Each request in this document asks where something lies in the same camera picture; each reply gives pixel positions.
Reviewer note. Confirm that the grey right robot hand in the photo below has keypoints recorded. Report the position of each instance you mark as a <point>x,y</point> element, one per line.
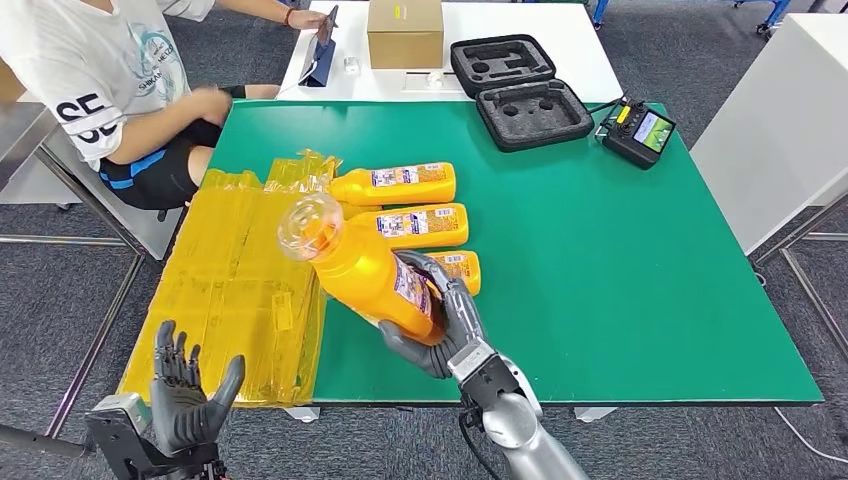
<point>464,318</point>

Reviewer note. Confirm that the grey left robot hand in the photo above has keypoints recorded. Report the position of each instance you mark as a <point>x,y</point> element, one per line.
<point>182,404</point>

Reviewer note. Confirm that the orange detergent bottle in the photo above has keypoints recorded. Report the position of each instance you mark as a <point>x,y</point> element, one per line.
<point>464,268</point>
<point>411,193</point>
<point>424,238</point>
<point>358,278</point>

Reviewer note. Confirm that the yellow plastic-wrapped board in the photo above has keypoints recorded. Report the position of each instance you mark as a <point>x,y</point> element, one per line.
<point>232,298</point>

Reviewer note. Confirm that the white table foot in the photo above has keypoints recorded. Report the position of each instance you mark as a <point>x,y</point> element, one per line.
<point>593,414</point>
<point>301,414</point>

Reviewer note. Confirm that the grey metal tube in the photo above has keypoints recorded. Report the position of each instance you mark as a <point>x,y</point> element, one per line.
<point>40,440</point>

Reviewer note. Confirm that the black foam-lined case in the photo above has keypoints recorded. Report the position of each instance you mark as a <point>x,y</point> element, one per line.
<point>530,116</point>

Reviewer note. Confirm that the black remote controller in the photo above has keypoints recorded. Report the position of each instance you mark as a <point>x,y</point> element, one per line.
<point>629,142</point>

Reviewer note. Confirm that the small white round object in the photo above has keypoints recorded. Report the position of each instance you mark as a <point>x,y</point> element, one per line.
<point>351,65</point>

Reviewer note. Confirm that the brown cardboard box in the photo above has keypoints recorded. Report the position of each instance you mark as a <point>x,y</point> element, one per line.
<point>404,40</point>

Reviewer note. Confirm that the tablet in blue case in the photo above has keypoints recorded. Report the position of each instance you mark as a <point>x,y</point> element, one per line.
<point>323,63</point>

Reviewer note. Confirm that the white table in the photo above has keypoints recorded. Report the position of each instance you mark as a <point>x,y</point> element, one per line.
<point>563,40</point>

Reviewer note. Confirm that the blue metal leg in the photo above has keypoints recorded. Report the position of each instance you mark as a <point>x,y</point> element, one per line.
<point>599,12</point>

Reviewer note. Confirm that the person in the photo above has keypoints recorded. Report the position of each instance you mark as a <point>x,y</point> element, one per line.
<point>86,66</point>

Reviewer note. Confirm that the white cabinet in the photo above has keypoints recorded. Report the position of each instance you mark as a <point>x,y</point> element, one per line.
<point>782,132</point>

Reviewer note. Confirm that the blue wheeled stand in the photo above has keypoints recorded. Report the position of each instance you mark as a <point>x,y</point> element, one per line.
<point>772,13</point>

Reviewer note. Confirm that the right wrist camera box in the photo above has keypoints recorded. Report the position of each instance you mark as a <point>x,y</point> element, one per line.
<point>474,361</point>

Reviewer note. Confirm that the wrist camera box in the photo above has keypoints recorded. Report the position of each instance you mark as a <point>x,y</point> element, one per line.
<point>119,407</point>
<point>474,361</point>

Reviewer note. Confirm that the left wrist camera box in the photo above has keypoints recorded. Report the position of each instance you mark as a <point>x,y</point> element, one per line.
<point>119,407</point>

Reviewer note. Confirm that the steel bench frame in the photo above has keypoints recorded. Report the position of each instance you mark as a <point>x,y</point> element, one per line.
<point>20,132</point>

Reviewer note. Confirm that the steel table frame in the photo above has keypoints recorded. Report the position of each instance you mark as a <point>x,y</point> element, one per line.
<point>828,236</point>

